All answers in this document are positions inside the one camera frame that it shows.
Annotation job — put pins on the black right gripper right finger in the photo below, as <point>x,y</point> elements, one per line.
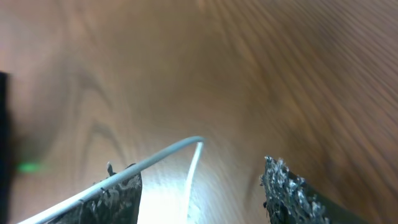
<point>291,200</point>

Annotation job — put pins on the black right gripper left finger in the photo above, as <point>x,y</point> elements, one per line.
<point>117,205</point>

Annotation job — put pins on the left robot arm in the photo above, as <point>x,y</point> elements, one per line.
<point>6,165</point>

